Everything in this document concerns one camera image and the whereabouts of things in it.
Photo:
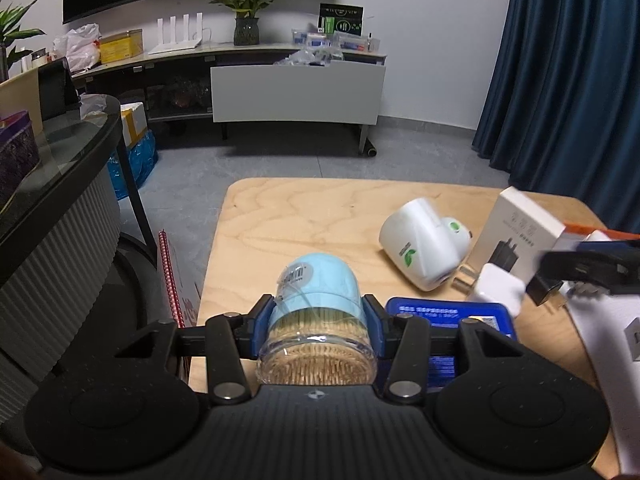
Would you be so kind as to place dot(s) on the small white box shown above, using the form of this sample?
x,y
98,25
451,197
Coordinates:
x,y
634,340

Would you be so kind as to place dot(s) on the clear storage box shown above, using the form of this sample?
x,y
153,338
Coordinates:
x,y
311,40
355,42

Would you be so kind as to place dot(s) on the leafy green plant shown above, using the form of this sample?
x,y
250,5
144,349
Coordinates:
x,y
12,25

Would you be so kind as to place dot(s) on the white cardboard box yellow tape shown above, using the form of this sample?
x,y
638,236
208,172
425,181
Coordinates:
x,y
134,122

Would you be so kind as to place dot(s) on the blue plastic box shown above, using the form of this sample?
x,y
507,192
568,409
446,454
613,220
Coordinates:
x,y
450,320

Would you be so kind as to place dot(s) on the red spiral notebook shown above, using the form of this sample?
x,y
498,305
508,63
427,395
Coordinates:
x,y
172,280

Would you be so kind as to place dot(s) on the toothpick jar with blue lid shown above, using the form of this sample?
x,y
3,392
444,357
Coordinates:
x,y
320,320

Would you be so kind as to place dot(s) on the green and black box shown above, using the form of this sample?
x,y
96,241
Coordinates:
x,y
342,20

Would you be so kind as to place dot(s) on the blue curtain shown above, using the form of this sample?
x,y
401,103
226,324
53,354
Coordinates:
x,y
565,85

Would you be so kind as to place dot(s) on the potted plant in dark vase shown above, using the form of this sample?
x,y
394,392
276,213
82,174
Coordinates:
x,y
246,30

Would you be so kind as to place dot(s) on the black roll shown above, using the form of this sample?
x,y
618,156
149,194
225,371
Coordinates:
x,y
371,148

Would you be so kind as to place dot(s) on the brown cardboard box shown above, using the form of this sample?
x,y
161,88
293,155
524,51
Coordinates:
x,y
20,95

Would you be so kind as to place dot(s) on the white power adapter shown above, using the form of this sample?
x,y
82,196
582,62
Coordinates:
x,y
495,287

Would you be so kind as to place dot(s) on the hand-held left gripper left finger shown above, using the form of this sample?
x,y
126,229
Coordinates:
x,y
259,332

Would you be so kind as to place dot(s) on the white router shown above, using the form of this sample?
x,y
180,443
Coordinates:
x,y
177,40

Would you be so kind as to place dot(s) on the grey television cabinet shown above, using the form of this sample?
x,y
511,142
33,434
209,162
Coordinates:
x,y
165,65

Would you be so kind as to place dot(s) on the tall white charger box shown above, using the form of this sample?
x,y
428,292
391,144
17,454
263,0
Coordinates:
x,y
520,220

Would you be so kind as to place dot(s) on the purple patterned box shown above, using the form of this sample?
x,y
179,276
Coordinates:
x,y
17,160

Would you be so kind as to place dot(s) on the pile of clear plastic packets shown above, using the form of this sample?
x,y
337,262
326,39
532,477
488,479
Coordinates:
x,y
310,57

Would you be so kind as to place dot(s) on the blue plastic bag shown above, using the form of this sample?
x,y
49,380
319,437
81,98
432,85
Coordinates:
x,y
140,160

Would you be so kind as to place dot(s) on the black charger plug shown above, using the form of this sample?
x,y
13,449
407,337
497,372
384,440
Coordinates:
x,y
542,287

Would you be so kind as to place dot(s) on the white plastic bag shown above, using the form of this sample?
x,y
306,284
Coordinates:
x,y
77,50

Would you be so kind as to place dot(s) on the white plug-in device with grille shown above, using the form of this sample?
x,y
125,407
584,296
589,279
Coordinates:
x,y
420,245

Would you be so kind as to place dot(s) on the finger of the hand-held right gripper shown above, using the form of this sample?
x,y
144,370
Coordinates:
x,y
607,246
590,270

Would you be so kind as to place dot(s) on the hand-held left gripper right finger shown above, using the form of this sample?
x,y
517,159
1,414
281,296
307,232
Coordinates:
x,y
376,330

